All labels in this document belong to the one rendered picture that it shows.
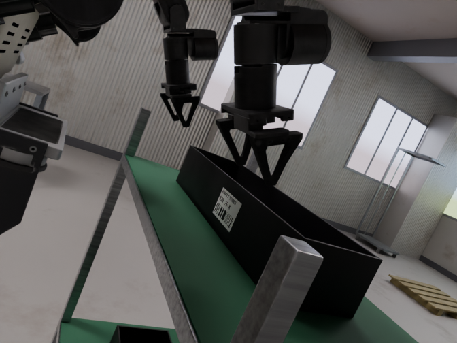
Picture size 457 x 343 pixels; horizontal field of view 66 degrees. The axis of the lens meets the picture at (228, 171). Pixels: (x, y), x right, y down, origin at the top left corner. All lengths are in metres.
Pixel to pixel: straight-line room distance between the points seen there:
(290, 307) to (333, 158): 6.56
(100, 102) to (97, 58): 0.57
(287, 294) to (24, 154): 0.38
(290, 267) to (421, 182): 7.73
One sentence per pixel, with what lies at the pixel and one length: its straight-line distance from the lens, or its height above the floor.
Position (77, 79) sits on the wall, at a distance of 5.09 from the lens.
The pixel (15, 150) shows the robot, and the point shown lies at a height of 1.02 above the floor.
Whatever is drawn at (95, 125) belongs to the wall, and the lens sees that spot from 5.16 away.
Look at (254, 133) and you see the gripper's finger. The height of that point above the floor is 1.17.
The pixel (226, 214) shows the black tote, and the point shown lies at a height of 1.00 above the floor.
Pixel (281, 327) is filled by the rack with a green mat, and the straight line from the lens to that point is 0.32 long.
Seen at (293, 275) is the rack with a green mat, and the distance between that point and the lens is 0.29.
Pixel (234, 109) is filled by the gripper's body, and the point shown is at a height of 1.19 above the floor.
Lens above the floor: 1.17
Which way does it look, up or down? 8 degrees down
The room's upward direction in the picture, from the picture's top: 23 degrees clockwise
